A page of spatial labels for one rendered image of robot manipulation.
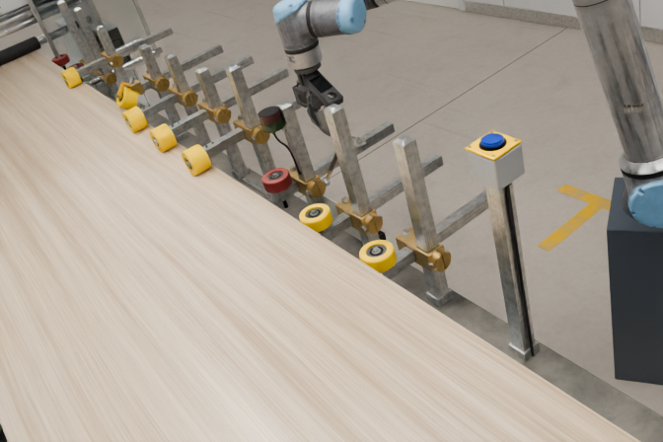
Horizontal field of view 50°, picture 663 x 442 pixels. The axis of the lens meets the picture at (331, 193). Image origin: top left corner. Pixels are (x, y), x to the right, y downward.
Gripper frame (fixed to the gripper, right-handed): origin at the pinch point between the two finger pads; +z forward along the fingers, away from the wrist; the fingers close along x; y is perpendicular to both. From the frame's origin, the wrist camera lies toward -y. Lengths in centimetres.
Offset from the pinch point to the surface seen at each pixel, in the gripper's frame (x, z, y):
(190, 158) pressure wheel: 29.2, 2.7, 32.3
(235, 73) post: 8.3, -15.4, 29.4
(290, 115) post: 7.8, -7.9, 4.4
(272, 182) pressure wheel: 17.6, 8.8, 7.8
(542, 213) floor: -98, 100, 22
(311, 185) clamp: 9.4, 13.0, 2.4
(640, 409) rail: 5, 29, -96
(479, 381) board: 31, 9, -82
